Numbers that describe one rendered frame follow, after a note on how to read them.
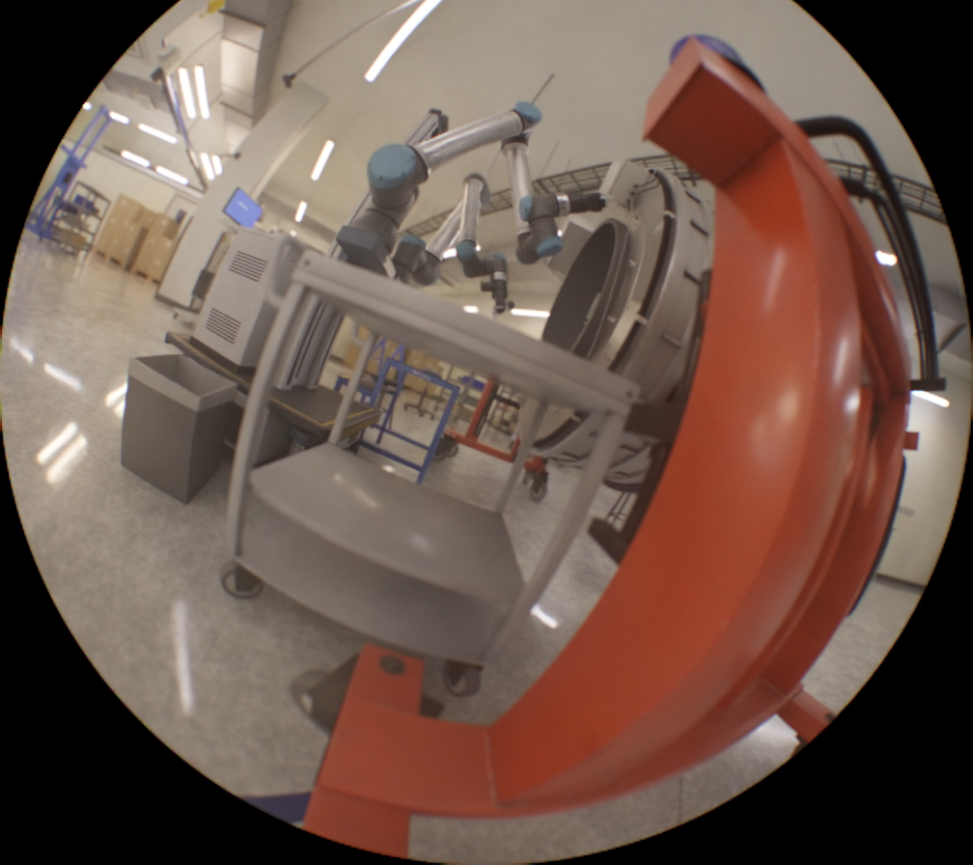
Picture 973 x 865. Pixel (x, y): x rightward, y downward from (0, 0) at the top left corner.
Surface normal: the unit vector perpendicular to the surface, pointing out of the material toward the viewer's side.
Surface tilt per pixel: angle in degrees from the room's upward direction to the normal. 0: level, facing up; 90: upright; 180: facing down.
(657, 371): 119
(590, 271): 143
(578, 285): 129
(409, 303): 90
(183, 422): 90
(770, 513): 90
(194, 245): 90
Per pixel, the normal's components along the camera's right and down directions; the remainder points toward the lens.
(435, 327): 0.08, -0.04
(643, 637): -0.92, -0.38
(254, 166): 0.65, 0.21
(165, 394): 0.41, 0.11
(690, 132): -0.38, 0.92
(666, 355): -0.10, 0.37
